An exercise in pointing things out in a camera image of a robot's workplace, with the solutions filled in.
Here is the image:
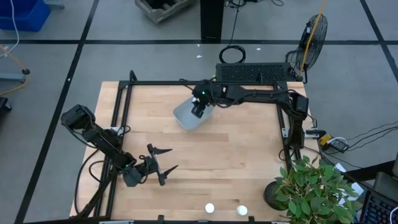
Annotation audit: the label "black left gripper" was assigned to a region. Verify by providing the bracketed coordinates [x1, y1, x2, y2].
[136, 143, 180, 187]

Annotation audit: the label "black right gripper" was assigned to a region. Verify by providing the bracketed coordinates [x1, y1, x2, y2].
[192, 82, 218, 119]

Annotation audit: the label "black perforated computer case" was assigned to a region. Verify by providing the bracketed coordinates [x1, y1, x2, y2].
[215, 62, 296, 83]

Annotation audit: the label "wooden pallet crate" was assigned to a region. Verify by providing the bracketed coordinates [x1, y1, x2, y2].
[134, 0, 197, 24]

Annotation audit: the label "black plant pot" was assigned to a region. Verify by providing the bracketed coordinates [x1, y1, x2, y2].
[263, 180, 289, 212]

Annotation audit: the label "black floor fan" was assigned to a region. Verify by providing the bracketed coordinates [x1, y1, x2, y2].
[294, 14, 329, 73]

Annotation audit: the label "green leafy plant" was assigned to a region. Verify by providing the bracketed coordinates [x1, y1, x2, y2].
[273, 155, 363, 224]

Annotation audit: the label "black power adapter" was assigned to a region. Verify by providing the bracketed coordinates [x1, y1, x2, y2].
[328, 139, 351, 153]

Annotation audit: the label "grey metal stand base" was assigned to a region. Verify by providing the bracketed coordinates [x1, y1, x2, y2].
[0, 72, 27, 83]

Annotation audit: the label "blue plastic bin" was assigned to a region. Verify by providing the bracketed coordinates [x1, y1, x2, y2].
[0, 0, 51, 32]

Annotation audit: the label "backlit black keyboard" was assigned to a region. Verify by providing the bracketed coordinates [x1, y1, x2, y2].
[359, 189, 398, 224]

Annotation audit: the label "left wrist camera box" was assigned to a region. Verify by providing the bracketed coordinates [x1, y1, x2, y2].
[122, 167, 143, 188]

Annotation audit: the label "coiled black cable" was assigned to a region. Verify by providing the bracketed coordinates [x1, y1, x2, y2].
[218, 0, 247, 65]

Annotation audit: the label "black rectangular post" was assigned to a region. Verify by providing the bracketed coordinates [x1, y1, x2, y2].
[200, 0, 225, 41]

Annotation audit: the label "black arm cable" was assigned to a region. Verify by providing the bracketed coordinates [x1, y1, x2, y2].
[73, 149, 105, 215]

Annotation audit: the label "yellow cord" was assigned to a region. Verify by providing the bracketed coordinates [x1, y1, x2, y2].
[298, 0, 327, 78]

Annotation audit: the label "orange floor cable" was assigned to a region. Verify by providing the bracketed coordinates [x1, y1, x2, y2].
[0, 45, 30, 97]

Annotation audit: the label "black floor cables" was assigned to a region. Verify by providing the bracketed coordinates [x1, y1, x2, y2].
[345, 121, 398, 152]

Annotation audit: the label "thin white floor cable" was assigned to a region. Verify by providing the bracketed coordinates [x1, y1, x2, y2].
[0, 0, 20, 58]

